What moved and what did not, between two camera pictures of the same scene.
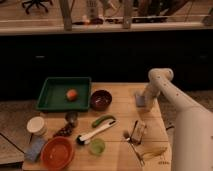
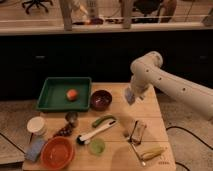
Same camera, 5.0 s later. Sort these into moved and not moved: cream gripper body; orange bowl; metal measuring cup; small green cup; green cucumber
Moved: cream gripper body
Not moved: green cucumber; orange bowl; small green cup; metal measuring cup
